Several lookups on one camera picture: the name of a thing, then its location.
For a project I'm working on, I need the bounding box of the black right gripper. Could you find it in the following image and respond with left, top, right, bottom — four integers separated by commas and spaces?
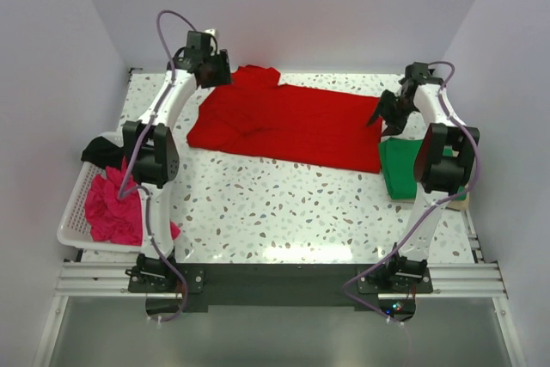
367, 89, 417, 138

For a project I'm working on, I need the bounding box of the red t-shirt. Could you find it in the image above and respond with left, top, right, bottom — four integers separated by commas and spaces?
186, 65, 382, 174

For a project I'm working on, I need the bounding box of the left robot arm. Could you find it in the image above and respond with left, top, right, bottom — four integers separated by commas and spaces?
118, 49, 231, 259

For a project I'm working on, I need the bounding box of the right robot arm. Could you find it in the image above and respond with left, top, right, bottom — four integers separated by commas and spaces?
369, 84, 480, 262

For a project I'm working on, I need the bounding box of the green folded t-shirt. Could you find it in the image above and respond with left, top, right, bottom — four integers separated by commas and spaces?
377, 137, 468, 200

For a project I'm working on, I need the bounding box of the tan cardboard board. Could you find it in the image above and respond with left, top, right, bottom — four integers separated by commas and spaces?
387, 192, 470, 211

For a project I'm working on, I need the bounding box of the black garment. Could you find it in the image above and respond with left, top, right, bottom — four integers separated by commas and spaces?
81, 137, 124, 169

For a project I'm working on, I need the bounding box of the pink garment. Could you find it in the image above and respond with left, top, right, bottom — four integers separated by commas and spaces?
84, 156, 181, 247

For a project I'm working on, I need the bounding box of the white plastic laundry basket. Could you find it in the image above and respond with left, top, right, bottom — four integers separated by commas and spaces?
57, 162, 141, 254

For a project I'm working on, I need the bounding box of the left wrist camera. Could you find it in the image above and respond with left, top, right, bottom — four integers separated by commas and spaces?
184, 28, 219, 60

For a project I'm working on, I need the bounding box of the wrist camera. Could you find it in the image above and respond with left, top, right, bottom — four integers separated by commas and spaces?
404, 62, 439, 84
184, 28, 219, 60

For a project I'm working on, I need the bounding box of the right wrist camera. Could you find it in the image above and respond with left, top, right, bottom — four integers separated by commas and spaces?
404, 62, 439, 84

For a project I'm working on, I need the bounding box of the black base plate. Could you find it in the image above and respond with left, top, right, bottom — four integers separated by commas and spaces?
127, 254, 432, 323

